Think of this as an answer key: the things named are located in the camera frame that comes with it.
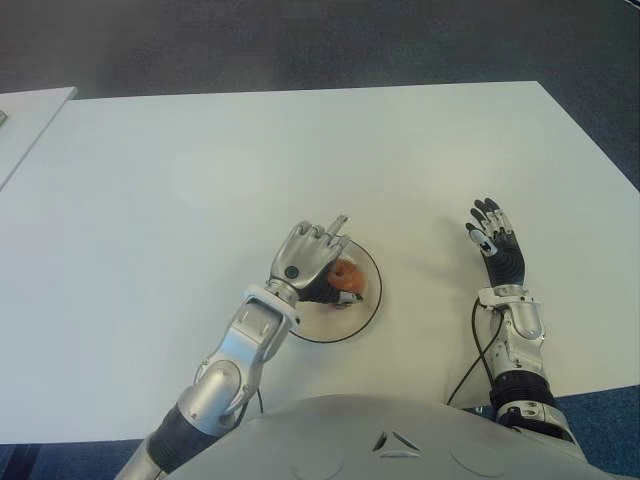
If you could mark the grey robot torso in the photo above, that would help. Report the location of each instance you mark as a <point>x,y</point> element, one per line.
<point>380,445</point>

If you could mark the white side table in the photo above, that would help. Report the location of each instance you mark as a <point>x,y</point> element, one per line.
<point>27,130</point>

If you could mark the red apple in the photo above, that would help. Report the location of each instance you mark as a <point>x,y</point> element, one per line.
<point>347,275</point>

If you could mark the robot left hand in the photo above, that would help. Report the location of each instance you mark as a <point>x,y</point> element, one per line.
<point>300,260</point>

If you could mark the white plate with black rim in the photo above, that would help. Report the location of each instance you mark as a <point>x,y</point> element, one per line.
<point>360,320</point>

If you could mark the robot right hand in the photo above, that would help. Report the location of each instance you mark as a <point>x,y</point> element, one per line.
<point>505,260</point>

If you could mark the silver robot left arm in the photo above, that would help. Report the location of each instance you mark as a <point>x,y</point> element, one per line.
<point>225,375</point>

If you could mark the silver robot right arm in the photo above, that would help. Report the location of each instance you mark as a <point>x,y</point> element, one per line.
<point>522,350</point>

